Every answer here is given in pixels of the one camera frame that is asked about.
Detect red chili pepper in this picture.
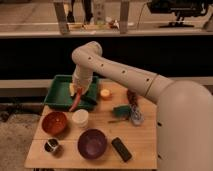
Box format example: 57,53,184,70
69,88,82,112

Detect orange red bowl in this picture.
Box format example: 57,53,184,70
42,112,67,136

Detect crumpled blue grey cloth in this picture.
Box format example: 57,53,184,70
130,106,144,126

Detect black rectangular block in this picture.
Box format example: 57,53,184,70
111,137,132,162

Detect small orange fruit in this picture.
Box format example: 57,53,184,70
100,89,111,100

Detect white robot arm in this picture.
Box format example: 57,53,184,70
72,41,213,171

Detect dark red berry cluster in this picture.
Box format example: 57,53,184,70
127,90,138,106

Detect green plastic tray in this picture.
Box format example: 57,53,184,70
44,75,99,111

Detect purple bowl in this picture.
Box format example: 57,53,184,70
77,129,107,160

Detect small brass spoon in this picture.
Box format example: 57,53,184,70
108,117,129,124

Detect black monitor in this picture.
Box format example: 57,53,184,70
147,0,213,27

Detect white cylindrical cup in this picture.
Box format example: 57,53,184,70
72,109,89,128

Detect green sponge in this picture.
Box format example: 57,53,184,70
113,105,131,117

